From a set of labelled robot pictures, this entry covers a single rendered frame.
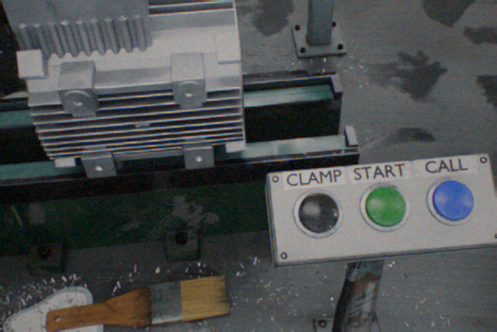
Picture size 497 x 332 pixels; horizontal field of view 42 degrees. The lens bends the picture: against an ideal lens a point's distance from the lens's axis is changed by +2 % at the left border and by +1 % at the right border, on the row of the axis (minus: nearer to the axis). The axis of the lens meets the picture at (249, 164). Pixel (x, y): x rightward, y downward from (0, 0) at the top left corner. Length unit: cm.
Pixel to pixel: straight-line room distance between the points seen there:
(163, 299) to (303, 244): 30
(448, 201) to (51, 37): 37
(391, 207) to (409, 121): 47
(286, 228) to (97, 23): 26
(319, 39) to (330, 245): 61
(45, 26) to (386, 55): 60
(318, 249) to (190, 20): 26
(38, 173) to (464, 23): 73
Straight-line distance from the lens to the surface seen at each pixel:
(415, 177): 50
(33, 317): 78
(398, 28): 111
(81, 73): 61
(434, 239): 50
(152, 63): 61
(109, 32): 61
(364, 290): 60
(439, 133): 94
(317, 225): 47
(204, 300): 74
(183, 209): 75
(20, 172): 76
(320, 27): 103
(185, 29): 62
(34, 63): 62
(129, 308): 75
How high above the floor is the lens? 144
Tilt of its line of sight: 48 degrees down
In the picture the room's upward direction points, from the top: 3 degrees counter-clockwise
